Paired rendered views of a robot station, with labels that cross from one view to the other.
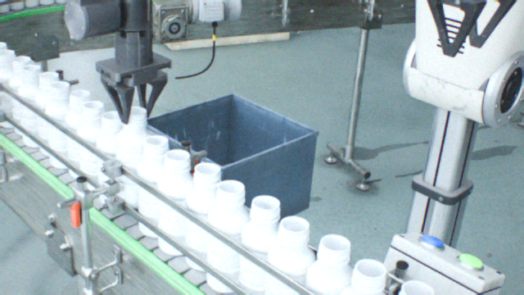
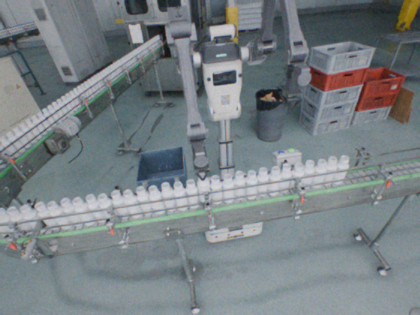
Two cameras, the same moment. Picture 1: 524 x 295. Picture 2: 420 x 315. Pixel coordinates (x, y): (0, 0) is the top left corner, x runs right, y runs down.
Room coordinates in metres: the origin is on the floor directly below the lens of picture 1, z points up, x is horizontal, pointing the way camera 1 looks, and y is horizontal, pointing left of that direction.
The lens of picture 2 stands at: (0.38, 0.74, 1.92)
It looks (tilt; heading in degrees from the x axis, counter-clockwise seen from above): 39 degrees down; 311
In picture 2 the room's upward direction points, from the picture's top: 6 degrees counter-clockwise
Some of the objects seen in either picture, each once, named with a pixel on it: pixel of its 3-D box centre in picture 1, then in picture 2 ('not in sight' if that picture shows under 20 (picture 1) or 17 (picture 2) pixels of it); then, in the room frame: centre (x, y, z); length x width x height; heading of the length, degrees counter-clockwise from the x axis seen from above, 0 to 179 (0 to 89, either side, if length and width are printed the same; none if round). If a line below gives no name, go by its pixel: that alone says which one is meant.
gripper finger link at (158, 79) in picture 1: (137, 92); not in sight; (0.93, 0.19, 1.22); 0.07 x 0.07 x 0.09; 46
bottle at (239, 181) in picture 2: (205, 217); (239, 185); (0.80, 0.07, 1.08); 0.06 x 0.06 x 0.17
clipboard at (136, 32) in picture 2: not in sight; (136, 33); (4.24, -1.98, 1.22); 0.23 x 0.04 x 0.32; 28
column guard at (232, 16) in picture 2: not in sight; (232, 25); (5.11, -6.39, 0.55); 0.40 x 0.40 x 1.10; 46
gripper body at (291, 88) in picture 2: not in sight; (292, 85); (0.72, -0.23, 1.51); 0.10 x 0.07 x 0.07; 135
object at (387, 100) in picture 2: not in sight; (367, 96); (0.54, -3.13, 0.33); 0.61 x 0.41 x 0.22; 49
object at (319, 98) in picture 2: not in sight; (331, 91); (0.96, -2.56, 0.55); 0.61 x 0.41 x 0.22; 53
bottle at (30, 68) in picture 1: (34, 106); (132, 203); (1.17, 0.46, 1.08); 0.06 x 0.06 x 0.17
